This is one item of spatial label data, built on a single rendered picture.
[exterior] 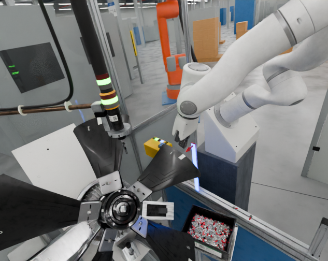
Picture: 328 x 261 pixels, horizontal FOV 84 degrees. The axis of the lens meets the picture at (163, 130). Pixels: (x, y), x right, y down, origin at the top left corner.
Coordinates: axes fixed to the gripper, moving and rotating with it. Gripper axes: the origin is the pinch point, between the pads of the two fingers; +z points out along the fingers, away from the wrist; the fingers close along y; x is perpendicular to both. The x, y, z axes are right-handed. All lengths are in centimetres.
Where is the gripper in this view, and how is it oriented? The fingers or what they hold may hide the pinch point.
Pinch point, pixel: (183, 142)
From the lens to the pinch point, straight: 74.4
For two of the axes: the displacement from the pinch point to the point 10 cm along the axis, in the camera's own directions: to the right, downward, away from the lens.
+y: -7.0, 4.4, -5.6
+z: -0.7, 7.4, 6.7
